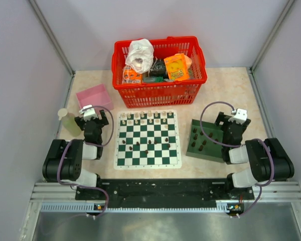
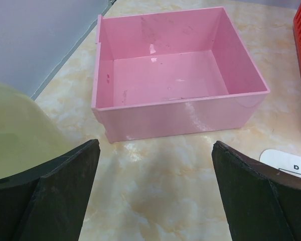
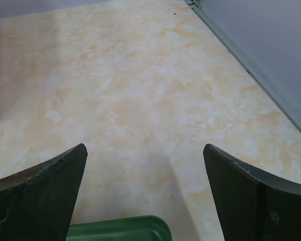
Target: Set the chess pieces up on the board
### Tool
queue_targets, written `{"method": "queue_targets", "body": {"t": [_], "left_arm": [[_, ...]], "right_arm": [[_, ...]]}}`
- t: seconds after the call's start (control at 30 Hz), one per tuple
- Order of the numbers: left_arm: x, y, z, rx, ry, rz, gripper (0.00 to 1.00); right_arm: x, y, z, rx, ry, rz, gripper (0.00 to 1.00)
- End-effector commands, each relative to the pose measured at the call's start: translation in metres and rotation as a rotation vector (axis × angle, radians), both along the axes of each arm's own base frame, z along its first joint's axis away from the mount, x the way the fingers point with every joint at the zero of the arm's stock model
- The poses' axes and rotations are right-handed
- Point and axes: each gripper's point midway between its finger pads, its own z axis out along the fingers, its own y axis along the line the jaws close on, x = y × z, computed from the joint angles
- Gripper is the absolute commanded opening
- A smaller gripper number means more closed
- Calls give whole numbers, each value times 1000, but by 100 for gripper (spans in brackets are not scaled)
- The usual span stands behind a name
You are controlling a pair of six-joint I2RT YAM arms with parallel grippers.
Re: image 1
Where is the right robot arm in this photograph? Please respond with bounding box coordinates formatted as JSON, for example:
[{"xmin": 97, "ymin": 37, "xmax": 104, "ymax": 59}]
[{"xmin": 215, "ymin": 112, "xmax": 294, "ymax": 188}]

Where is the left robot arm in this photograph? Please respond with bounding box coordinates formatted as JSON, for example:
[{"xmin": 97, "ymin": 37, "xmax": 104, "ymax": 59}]
[{"xmin": 42, "ymin": 105, "xmax": 109, "ymax": 187}]

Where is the green white chess board mat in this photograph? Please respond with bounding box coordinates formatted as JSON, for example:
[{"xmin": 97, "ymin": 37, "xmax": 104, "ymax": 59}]
[{"xmin": 114, "ymin": 109, "xmax": 182, "ymax": 170}]

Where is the green liquid bottle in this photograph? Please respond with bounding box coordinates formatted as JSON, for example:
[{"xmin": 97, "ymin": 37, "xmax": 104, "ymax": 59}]
[{"xmin": 57, "ymin": 108, "xmax": 81, "ymax": 137}]

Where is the green tray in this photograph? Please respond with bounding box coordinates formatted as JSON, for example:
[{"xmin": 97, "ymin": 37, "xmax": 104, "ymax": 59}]
[{"xmin": 186, "ymin": 119, "xmax": 223, "ymax": 163}]

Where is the pink plastic box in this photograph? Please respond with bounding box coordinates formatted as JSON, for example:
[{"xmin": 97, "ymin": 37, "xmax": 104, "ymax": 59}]
[{"xmin": 76, "ymin": 84, "xmax": 114, "ymax": 110}]

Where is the red plastic shopping basket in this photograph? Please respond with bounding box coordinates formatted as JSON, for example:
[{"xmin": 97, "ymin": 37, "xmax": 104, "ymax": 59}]
[{"xmin": 111, "ymin": 36, "xmax": 208, "ymax": 108}]

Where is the small orange patterned box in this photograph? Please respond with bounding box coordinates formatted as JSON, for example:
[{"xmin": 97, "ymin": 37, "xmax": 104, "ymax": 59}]
[{"xmin": 122, "ymin": 65, "xmax": 142, "ymax": 84}]

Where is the orange snack box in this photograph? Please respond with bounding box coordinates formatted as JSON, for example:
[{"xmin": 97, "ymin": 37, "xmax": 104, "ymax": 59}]
[{"xmin": 164, "ymin": 53, "xmax": 192, "ymax": 81}]

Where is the white crumpled plastic bag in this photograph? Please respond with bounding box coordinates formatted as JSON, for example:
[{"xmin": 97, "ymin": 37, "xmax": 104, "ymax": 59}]
[{"xmin": 125, "ymin": 39, "xmax": 154, "ymax": 74}]

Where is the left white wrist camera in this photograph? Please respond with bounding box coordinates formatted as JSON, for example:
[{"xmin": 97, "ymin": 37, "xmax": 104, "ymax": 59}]
[{"xmin": 79, "ymin": 105, "xmax": 98, "ymax": 122}]

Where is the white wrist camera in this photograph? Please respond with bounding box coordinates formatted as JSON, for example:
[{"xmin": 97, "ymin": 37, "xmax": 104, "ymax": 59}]
[
  {"xmin": 229, "ymin": 108, "xmax": 247, "ymax": 124},
  {"xmin": 79, "ymin": 105, "xmax": 98, "ymax": 122}
]

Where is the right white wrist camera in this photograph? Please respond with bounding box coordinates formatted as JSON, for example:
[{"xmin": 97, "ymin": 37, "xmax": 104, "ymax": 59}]
[{"xmin": 229, "ymin": 108, "xmax": 247, "ymax": 124}]

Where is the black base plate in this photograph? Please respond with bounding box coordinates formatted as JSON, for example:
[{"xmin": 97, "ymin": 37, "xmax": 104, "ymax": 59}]
[{"xmin": 75, "ymin": 178, "xmax": 254, "ymax": 208}]

